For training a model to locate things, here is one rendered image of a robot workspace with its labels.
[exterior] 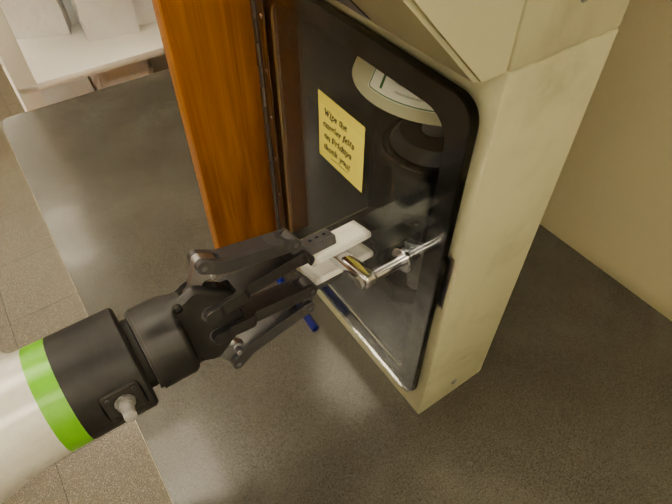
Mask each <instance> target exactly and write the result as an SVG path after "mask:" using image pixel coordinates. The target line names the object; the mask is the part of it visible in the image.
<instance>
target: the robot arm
mask: <svg viewBox="0 0 672 504"><path fill-rule="evenodd" d="M370 237H371V232H370V231H369V230H368V229H366V228H365V227H363V226H362V225H360V224H359V223H357V222H356V221H354V220H353V221H351V222H349V223H347V224H345V225H343V226H341V227H339V228H337V229H335V230H333V231H331V232H330V231H329V230H328V229H323V230H321V231H319V232H317V233H315V234H313V235H311V236H309V237H307V238H304V239H302V240H299V239H298V238H297V237H296V236H295V235H293V234H292V233H291V232H290V231H288V230H287V229H285V228H284V229H280V230H276V231H273V232H270V233H267V234H263V235H260V236H257V237H253V238H250V239H247V240H244V241H240V242H237V243H234V244H230V245H227V246H224V247H221V248H217V249H214V250H204V249H194V250H191V251H189V253H188V254H187V259H188V261H189V262H190V263H191V266H190V270H189V275H188V280H186V281H184V282H182V283H181V284H180V285H179V286H178V287H177V288H176V289H175V290H174V291H173V292H171V293H169V294H166V295H157V296H155V297H153V298H151V299H148V300H146V301H144V302H142V303H140V304H138V305H136V306H134V307H132V308H130V309H127V310H126V311H127V313H125V314H124V316H125V318H126V319H123V320H121V321H118V319H117V318H116V316H115V314H114V312H113V310H112V309H110V308H106V309H104V310H102V311H100V312H98V313H95V314H93V315H91V316H89V317H87V318H85V319H83V320H80V321H78V322H76V323H74V324H72V325H70V326H68V327H65V328H63V329H61V330H59V331H57V332H55V333H53V334H50V335H48V336H46V337H44V338H42V339H39V340H37V341H35V342H33V343H31V344H29V345H27V346H25V347H22V348H20V349H18V350H16V351H14V352H11V353H4V352H1V351H0V504H2V503H4V502H5V501H6V500H7V499H8V498H9V497H11V496H12V495H13V494H14V493H15V492H16V491H18V490H19V489H20V488H21V487H22V486H24V485H25V484H26V483H27V482H29V481H30V480H31V479H33V478H34V477H35V476H37V475H38V474H40V473H41V472H43V471H44V470H45V469H47V468H48V467H50V466H51V465H53V464H54V463H56V462H57V461H59V460H61V459H62V458H64V457H66V456H67V455H69V454H71V453H72V452H74V451H76V450H78V449H79V448H81V447H83V446H85V445H86V444H88V443H90V442H92V441H94V440H95V439H97V438H99V437H101V436H103V435H104V434H106V433H108V432H110V431H112V430H113V429H115V428H117V427H119V426H121V425H122V424H124V423H126V422H132V421H134V420H135V419H136V418H137V416H138V415H140V414H142V413H144V412H146V411H147V410H149V409H151V408H153V407H155V406H156V405H157V404H158V401H159V400H158V398H157V396H156V394H155V392H154V390H153V387H155V386H157V385H158V384H160V386H161V388H163V387H166V388H168V387H170V386H171V385H173V384H175V383H177V382H179V381H181V380H182V379H184V378H186V377H188V376H190V375H191V374H193V373H195V372H197V371H198V369H199V367H200V363H201V362H202V361H205V360H209V359H216V358H218V357H222V358H224V359H226V360H228V361H229V362H230V363H231V365H232V366H233V368H235V369H239V368H241V367H242V366H243V365H244V364H245V363H246V362H247V361H248V360H249V358H250V357H251V356H252V355H253V354H254V353H255V352H256V351H258V350H259V349H260V348H262V347H263V346H265V345H266V344H267V343H269V342H270V341H271V340H273V339H274V338H276V337H277V336H278V335H280V334H281V333H283V332H284V331H285V330H287V329H288V328H290V327H291V326H292V325H294V324H295V323H297V322H298V321H299V320H301V319H302V318H304V317H305V316H306V315H308V314H309V313H311V312H312V311H313V310H314V308H315V304H314V303H313V297H314V295H315V294H316V293H317V290H318V289H320V288H322V287H324V286H326V285H328V284H330V283H332V282H333V281H335V280H337V279H339V278H340V277H341V276H342V272H343V271H342V270H341V269H340V268H338V267H337V266H336V265H335V264H334V263H332V262H331V261H330V260H329V259H330V258H332V257H333V256H335V255H337V254H339V253H341V252H343V251H345V250H348V251H349V252H350V253H351V254H353V255H354V256H355V257H357V258H358V259H359V260H361V261H362V262H363V261H365V260H366V259H368V258H370V257H372V256H373V251H372V250H371V249H370V248H368V247H367V246H365V245H364V244H363V243H361V242H362V241H364V240H366V239H368V238H370ZM305 263H307V264H305ZM303 264H305V265H303ZM302 265H303V266H302ZM300 266H301V272H302V273H303V274H304V275H306V276H304V275H303V274H302V273H301V272H300V271H296V273H297V274H296V277H294V278H291V279H289V280H287V281H284V282H282V283H280V284H278V285H275V286H273V287H271V288H268V289H266V290H264V291H261V292H259V293H257V294H255V295H253V294H254V293H256V292H258V291H259V290H261V289H263V288H265V287H266V286H268V285H270V284H271V283H273V282H275V281H276V280H278V279H280V278H281V277H283V276H285V275H286V274H288V273H290V272H291V271H293V270H295V269H296V268H298V267H300ZM245 267H246V268H245ZM242 268H244V269H242ZM239 269H242V270H241V271H239V272H237V273H235V274H232V273H230V272H233V271H236V270H239ZM226 273H230V274H227V275H225V276H224V277H222V278H220V279H218V280H216V281H215V282H214V281H206V280H207V279H211V280H214V279H215V278H216V277H217V275H220V274H226ZM251 295H252V296H251ZM297 305H299V307H297Z"/></svg>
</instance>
